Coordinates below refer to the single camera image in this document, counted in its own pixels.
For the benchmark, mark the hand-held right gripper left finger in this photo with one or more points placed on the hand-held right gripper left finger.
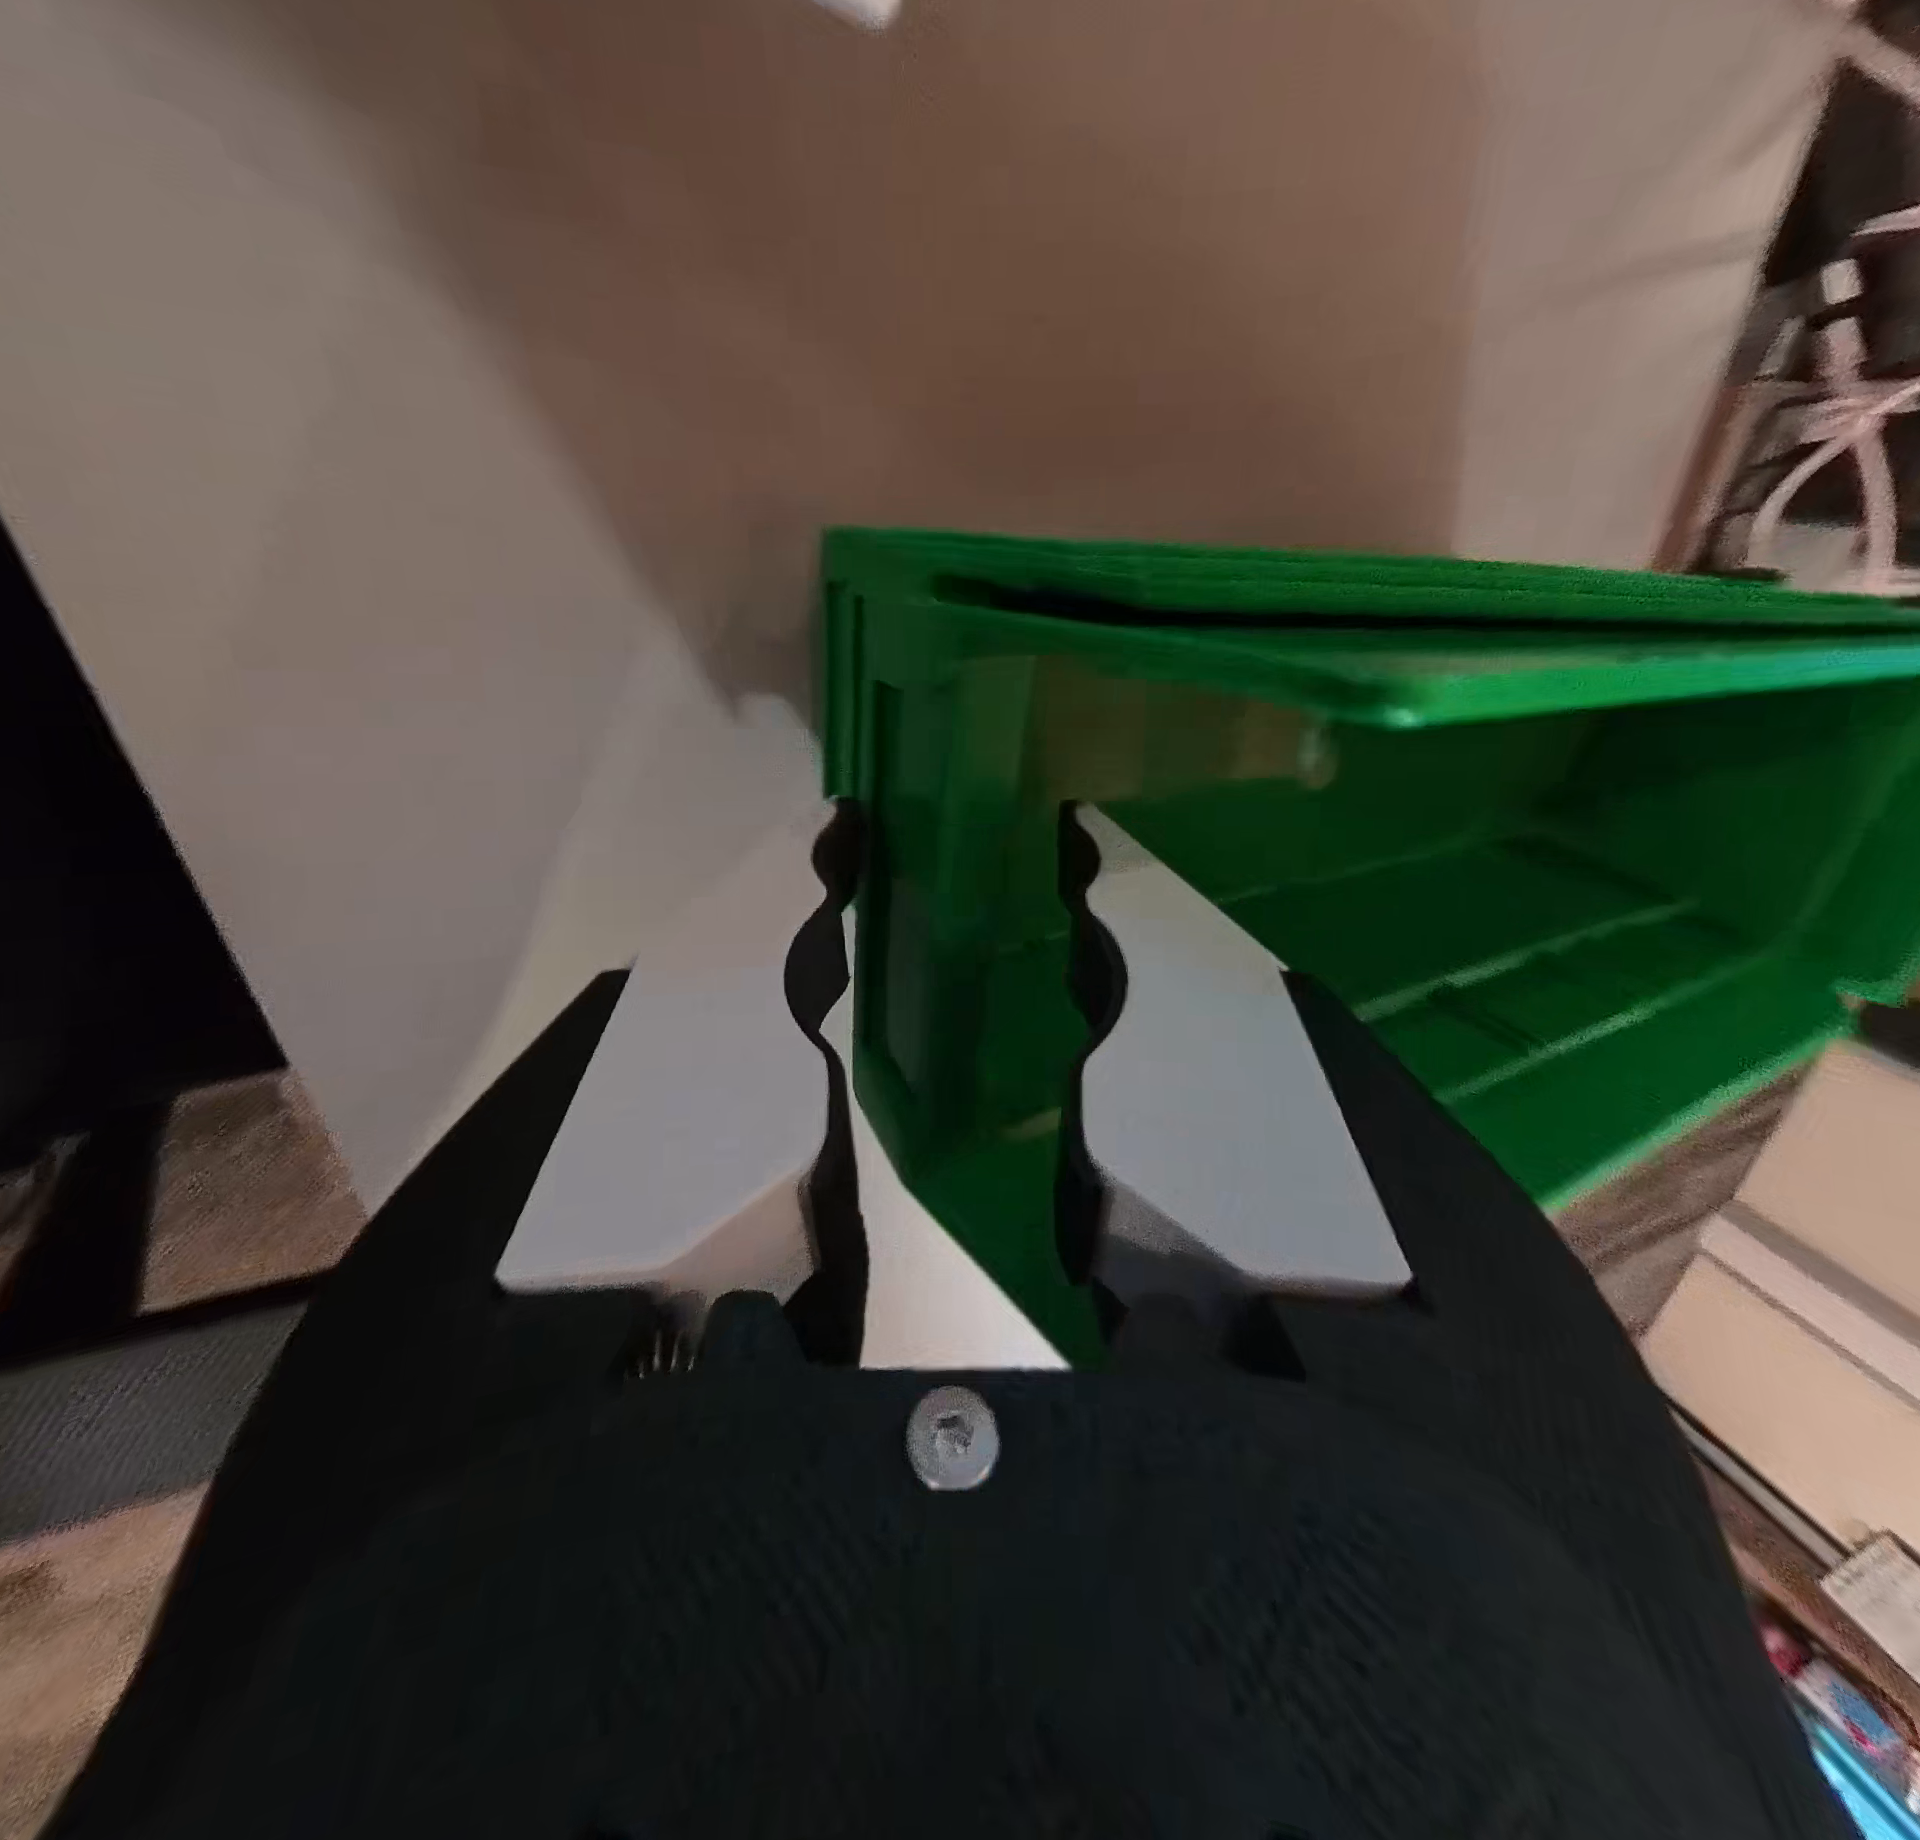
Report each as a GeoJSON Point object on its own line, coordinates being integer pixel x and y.
{"type": "Point", "coordinates": [675, 1121]}

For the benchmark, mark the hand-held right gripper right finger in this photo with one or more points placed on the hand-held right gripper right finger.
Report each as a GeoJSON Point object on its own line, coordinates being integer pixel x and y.
{"type": "Point", "coordinates": [1245, 1135]}

